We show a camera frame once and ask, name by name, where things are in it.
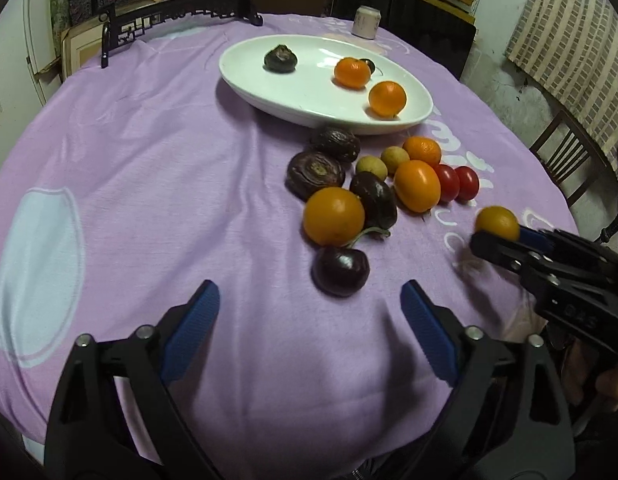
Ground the oval orange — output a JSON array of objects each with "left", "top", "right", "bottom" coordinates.
[{"left": 393, "top": 159, "right": 442, "bottom": 214}]

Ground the dark elongated avocado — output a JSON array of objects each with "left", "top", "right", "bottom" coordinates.
[{"left": 349, "top": 171, "right": 399, "bottom": 231}]

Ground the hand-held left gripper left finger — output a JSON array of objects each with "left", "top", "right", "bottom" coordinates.
[{"left": 44, "top": 280, "right": 225, "bottom": 480}]

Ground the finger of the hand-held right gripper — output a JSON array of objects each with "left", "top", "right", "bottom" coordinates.
[
  {"left": 519, "top": 227, "right": 618, "bottom": 262},
  {"left": 470, "top": 231, "right": 545, "bottom": 276}
]

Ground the orange mandarin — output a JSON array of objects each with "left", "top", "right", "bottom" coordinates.
[
  {"left": 402, "top": 136, "right": 443, "bottom": 167},
  {"left": 333, "top": 57, "right": 373, "bottom": 90}
]

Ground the woven beige curtain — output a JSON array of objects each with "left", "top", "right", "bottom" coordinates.
[{"left": 505, "top": 0, "right": 618, "bottom": 161}]

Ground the large round orange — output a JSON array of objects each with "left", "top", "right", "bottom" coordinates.
[{"left": 302, "top": 186, "right": 366, "bottom": 248}]

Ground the black carved wooden stand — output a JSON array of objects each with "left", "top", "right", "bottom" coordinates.
[{"left": 90, "top": 0, "right": 265, "bottom": 69}]

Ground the wrinkled dark passion fruit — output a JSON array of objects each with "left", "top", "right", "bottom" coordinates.
[{"left": 309, "top": 126, "right": 362, "bottom": 164}]

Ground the dark brown water chestnut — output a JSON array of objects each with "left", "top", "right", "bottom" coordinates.
[{"left": 263, "top": 44, "right": 298, "bottom": 74}]

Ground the small round orange kumquat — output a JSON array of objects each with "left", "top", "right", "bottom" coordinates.
[{"left": 474, "top": 205, "right": 521, "bottom": 242}]

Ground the white ceramic cup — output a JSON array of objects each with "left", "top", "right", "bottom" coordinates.
[{"left": 351, "top": 5, "right": 382, "bottom": 40}]

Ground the black folding board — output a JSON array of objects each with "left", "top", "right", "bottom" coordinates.
[{"left": 330, "top": 0, "right": 477, "bottom": 81}]

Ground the small yellow-green longan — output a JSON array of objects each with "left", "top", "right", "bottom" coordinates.
[
  {"left": 356, "top": 156, "right": 388, "bottom": 181},
  {"left": 380, "top": 146, "right": 411, "bottom": 175}
]

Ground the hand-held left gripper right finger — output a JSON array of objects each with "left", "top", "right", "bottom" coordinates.
[{"left": 400, "top": 280, "right": 575, "bottom": 480}]

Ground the wooden chair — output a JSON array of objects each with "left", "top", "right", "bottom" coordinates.
[{"left": 529, "top": 110, "right": 617, "bottom": 208}]

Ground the dark purple plum with stem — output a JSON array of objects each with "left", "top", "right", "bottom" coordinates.
[{"left": 311, "top": 227, "right": 392, "bottom": 298}]

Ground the wrinkled purple passion fruit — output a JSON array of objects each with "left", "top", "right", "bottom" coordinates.
[{"left": 286, "top": 150, "right": 346, "bottom": 201}]

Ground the person's right hand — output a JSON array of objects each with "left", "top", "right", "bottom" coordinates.
[{"left": 564, "top": 342, "right": 618, "bottom": 411}]

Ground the white oval plate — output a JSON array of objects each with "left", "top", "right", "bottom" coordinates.
[{"left": 218, "top": 35, "right": 435, "bottom": 136}]

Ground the red cherry tomato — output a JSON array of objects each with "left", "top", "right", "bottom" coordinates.
[
  {"left": 454, "top": 166, "right": 480, "bottom": 202},
  {"left": 434, "top": 164, "right": 461, "bottom": 204}
]

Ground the purple tablecloth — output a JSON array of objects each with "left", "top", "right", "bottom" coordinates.
[{"left": 0, "top": 11, "right": 580, "bottom": 480}]

